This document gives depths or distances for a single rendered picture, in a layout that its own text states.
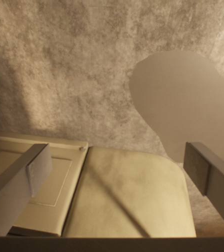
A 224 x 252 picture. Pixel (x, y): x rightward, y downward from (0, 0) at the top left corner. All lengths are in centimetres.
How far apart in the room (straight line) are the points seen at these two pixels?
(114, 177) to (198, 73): 72
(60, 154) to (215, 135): 98
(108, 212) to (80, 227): 15
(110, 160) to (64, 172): 29
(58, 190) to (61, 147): 33
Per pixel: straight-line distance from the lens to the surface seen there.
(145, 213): 102
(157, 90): 95
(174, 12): 85
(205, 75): 96
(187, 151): 16
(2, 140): 150
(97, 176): 111
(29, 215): 107
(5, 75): 117
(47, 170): 17
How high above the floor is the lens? 83
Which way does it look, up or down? 49 degrees down
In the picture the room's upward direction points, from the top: 168 degrees counter-clockwise
